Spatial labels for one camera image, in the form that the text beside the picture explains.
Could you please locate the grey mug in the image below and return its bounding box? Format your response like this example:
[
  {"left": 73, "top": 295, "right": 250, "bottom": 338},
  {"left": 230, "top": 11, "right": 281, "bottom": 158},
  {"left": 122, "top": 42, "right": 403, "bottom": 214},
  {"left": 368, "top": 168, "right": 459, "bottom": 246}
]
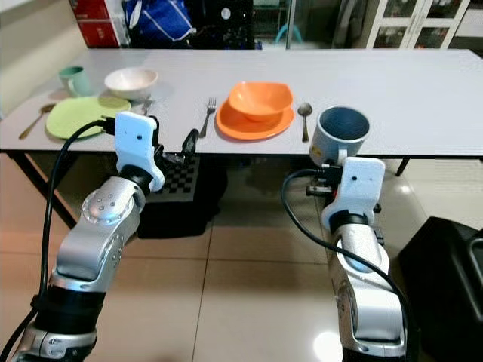
[{"left": 309, "top": 106, "right": 371, "bottom": 167}]

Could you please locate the black white checkered board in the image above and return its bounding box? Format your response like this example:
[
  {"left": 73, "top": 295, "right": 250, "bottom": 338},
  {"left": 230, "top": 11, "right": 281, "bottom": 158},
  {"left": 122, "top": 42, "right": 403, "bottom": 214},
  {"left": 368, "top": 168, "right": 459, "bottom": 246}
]
[{"left": 158, "top": 157, "right": 201, "bottom": 195}]

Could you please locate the long silver fork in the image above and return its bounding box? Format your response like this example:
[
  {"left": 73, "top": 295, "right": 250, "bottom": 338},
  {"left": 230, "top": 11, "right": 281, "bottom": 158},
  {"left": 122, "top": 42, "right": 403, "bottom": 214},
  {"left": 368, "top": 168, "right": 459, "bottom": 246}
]
[{"left": 199, "top": 97, "right": 217, "bottom": 139}]

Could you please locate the orange plate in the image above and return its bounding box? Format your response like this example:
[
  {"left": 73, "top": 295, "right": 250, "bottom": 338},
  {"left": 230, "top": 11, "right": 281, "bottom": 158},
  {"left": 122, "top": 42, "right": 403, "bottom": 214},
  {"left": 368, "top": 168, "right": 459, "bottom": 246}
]
[{"left": 216, "top": 100, "right": 295, "bottom": 142}]

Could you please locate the silver spoon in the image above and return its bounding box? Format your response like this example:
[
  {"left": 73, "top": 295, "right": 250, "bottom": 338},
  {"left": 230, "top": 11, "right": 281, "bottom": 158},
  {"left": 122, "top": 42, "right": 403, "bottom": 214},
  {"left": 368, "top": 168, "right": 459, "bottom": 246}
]
[{"left": 297, "top": 102, "right": 314, "bottom": 143}]

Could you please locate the orange bowl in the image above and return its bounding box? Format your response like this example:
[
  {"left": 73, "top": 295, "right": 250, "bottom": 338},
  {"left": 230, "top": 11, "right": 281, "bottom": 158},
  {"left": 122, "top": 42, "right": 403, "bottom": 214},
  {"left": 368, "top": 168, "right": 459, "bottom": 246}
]
[{"left": 228, "top": 81, "right": 294, "bottom": 123}]

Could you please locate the cream white bowl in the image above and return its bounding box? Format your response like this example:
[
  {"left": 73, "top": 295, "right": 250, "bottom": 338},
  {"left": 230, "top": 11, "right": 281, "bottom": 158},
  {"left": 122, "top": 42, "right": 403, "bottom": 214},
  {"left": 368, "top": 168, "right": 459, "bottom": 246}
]
[{"left": 104, "top": 68, "right": 159, "bottom": 103}]

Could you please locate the light green plate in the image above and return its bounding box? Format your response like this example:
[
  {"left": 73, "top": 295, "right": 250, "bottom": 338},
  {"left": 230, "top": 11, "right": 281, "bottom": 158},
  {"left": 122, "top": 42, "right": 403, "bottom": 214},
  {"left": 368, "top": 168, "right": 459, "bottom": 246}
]
[{"left": 45, "top": 96, "right": 131, "bottom": 141}]

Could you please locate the black bag with round badge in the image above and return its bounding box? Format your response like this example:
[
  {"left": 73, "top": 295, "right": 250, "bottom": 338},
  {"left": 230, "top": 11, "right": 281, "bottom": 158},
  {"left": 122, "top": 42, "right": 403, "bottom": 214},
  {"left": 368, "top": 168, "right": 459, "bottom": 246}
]
[{"left": 185, "top": 0, "right": 254, "bottom": 50}]

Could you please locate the mint green cup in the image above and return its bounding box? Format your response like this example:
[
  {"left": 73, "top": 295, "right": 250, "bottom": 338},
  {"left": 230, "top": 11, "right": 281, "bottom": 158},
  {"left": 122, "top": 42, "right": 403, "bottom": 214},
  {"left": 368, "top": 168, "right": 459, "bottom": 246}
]
[{"left": 59, "top": 66, "right": 93, "bottom": 99}]

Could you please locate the blue bag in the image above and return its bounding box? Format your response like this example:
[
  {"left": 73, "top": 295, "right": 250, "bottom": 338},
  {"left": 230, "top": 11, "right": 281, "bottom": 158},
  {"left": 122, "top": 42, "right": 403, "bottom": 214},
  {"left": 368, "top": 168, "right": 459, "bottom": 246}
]
[{"left": 123, "top": 0, "right": 195, "bottom": 44}]

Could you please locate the grey folding table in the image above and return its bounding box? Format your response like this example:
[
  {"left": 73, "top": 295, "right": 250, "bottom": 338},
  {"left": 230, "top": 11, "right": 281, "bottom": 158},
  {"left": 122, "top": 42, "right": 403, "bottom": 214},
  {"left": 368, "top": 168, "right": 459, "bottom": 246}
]
[{"left": 0, "top": 49, "right": 483, "bottom": 231}]

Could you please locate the red cardboard box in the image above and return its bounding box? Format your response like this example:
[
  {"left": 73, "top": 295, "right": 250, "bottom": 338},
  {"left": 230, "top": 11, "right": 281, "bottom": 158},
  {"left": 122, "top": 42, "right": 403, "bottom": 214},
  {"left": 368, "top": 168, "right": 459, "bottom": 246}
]
[
  {"left": 70, "top": 0, "right": 110, "bottom": 23},
  {"left": 75, "top": 20, "right": 118, "bottom": 49}
]

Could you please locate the teal plastic stool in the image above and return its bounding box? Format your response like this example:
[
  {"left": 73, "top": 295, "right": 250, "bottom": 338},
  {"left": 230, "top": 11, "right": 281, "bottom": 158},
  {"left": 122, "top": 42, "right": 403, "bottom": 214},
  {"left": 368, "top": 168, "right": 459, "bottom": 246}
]
[{"left": 275, "top": 23, "right": 303, "bottom": 44}]

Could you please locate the black box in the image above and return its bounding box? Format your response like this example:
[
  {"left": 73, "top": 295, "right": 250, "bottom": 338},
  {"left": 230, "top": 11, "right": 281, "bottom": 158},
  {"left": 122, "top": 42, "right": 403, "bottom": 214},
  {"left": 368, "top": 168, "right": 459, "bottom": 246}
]
[{"left": 398, "top": 216, "right": 483, "bottom": 336}]

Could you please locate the white glass door cabinet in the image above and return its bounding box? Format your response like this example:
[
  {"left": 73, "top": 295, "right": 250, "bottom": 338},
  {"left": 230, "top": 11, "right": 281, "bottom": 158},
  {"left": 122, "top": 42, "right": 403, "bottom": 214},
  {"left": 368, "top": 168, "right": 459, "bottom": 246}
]
[{"left": 362, "top": 0, "right": 472, "bottom": 50}]

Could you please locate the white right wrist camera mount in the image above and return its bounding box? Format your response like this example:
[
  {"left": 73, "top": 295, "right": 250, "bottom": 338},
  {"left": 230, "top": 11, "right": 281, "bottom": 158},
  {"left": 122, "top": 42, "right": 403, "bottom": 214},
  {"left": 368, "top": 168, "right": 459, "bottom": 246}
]
[{"left": 321, "top": 157, "right": 386, "bottom": 233}]

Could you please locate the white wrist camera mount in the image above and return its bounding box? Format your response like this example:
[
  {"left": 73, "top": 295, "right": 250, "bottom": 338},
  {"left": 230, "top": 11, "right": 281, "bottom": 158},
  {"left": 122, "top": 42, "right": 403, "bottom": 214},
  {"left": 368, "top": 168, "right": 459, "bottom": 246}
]
[
  {"left": 113, "top": 112, "right": 165, "bottom": 193},
  {"left": 321, "top": 157, "right": 386, "bottom": 233}
]

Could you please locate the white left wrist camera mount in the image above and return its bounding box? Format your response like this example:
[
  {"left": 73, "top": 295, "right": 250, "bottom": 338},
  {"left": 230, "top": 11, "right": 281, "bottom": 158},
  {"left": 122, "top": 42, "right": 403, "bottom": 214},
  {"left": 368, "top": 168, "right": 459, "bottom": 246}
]
[{"left": 113, "top": 112, "right": 165, "bottom": 193}]

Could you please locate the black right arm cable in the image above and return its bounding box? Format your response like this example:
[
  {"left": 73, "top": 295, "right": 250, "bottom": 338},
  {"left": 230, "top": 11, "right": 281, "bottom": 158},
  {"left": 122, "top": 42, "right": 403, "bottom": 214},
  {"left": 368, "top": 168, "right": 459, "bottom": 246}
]
[{"left": 281, "top": 168, "right": 420, "bottom": 355}]

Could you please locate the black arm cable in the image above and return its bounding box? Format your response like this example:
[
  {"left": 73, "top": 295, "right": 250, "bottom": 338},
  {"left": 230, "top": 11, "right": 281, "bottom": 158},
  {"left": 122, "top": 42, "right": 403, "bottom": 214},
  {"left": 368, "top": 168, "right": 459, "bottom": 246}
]
[
  {"left": 281, "top": 168, "right": 420, "bottom": 355},
  {"left": 0, "top": 117, "right": 122, "bottom": 362}
]

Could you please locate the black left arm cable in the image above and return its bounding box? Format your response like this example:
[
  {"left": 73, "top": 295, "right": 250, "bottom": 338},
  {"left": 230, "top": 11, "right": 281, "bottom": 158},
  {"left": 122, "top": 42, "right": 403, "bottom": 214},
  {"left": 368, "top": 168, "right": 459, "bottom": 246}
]
[{"left": 0, "top": 117, "right": 122, "bottom": 362}]

